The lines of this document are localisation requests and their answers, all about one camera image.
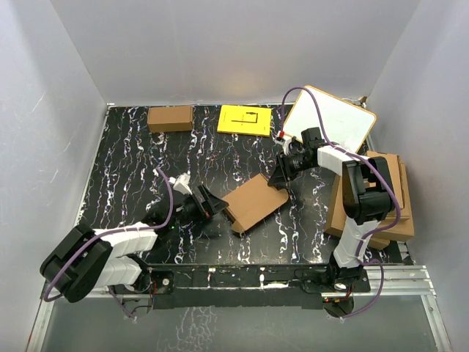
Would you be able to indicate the stack of flat cardboard boxes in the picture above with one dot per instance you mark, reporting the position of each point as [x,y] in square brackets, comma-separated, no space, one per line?
[402,231]

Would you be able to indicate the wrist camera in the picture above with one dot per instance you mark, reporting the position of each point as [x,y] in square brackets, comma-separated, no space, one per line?
[285,141]
[181,183]

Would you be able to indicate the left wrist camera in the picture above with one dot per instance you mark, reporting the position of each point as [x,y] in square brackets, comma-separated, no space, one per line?
[181,183]

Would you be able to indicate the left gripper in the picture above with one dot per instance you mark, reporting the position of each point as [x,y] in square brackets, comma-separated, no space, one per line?
[215,204]

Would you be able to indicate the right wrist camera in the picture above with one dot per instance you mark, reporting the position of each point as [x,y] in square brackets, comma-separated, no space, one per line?
[285,141]

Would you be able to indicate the yellow book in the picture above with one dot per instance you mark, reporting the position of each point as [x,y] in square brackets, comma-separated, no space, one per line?
[245,120]

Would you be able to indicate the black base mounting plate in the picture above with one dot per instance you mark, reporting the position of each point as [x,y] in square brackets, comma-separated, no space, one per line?
[245,285]

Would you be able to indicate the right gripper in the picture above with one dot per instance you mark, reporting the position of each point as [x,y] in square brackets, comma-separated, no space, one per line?
[283,172]

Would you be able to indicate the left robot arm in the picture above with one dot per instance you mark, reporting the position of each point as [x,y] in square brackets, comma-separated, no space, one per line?
[87,258]

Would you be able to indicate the folded brown cardboard box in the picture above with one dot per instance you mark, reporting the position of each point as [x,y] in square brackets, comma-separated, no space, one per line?
[164,119]

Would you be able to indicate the aluminium frame rail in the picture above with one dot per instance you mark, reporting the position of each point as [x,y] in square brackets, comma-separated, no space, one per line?
[405,318]

